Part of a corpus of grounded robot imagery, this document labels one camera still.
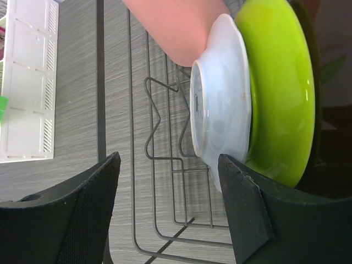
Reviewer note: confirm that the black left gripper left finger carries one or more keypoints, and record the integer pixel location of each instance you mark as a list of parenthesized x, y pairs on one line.
[(66, 223)]

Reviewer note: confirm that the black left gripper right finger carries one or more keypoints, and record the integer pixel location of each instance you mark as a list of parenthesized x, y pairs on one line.
[(272, 223)]

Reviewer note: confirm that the red floral plate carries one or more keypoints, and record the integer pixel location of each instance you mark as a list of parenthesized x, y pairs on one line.
[(310, 36)]

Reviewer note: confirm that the white scalloped plate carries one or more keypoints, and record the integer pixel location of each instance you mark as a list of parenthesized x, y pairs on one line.
[(220, 97)]

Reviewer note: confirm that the lime green plate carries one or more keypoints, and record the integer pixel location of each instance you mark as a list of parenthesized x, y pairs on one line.
[(282, 90)]

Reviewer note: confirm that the pink plastic cup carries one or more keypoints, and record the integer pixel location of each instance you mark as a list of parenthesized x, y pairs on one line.
[(179, 27)]

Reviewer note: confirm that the green plastic file folder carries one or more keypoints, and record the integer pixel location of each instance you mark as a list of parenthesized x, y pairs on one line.
[(3, 106)]

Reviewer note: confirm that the white file organizer basket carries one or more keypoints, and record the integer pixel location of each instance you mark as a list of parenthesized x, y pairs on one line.
[(29, 34)]

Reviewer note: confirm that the wire dish rack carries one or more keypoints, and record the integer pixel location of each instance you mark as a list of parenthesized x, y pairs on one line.
[(177, 215)]

